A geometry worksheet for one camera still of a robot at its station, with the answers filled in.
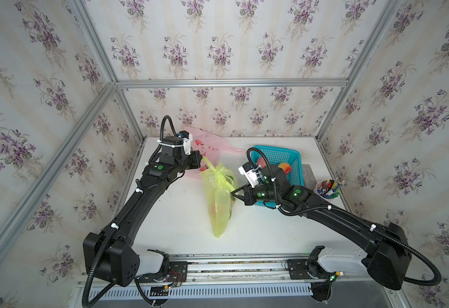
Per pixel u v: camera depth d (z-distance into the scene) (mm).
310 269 662
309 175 1003
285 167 983
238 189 692
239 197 700
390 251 393
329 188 856
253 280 722
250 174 671
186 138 692
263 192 628
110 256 379
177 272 720
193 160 675
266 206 649
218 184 725
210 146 1110
